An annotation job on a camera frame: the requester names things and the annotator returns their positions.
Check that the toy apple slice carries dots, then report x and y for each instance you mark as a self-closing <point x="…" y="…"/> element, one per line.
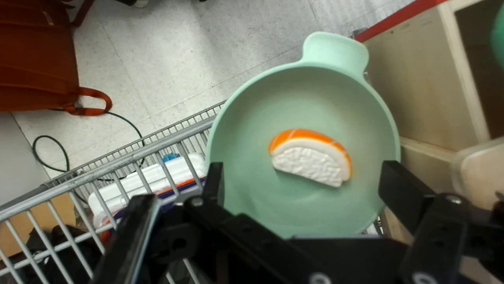
<point x="315" y="164"/>

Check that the clear bin with blue contents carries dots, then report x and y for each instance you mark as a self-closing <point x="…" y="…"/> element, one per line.
<point x="158" y="181"/>

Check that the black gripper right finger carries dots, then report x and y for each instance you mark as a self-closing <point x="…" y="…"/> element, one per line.
<point x="403" y="184"/>

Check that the wooden box with red drawer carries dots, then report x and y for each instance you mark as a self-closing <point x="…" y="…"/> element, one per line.
<point x="419" y="80"/>

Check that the mint green bowl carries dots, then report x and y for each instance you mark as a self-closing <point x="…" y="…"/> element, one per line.
<point x="262" y="159"/>

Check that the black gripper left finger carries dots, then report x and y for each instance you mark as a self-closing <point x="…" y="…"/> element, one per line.
<point x="214" y="184"/>

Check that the small open cardboard box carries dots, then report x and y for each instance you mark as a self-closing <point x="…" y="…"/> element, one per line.
<point x="32" y="223"/>

